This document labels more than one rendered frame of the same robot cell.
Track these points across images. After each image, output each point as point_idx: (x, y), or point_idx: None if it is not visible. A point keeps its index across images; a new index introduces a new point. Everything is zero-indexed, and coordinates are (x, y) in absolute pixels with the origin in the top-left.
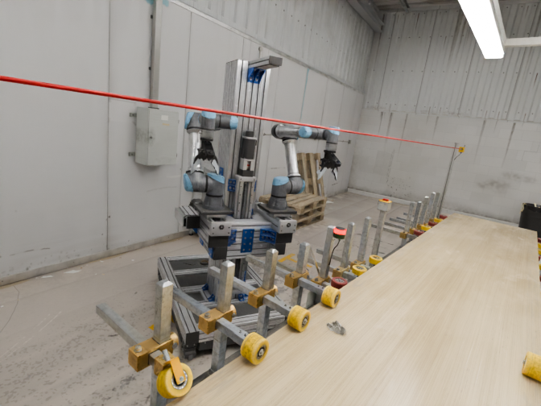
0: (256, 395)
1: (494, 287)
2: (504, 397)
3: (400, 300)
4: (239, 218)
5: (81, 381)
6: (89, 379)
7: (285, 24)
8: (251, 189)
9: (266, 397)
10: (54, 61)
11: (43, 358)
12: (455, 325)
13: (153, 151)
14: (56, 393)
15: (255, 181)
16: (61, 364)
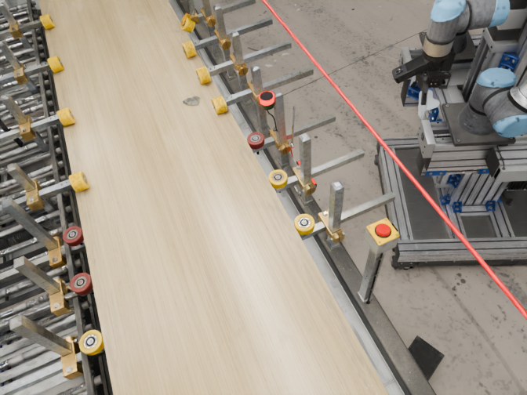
0: (169, 51)
1: (165, 334)
2: (91, 151)
3: (200, 171)
4: (467, 93)
5: (368, 100)
6: (368, 104)
7: None
8: (484, 61)
9: (165, 54)
10: None
11: None
12: (147, 189)
13: None
14: (360, 90)
15: (491, 52)
16: (390, 88)
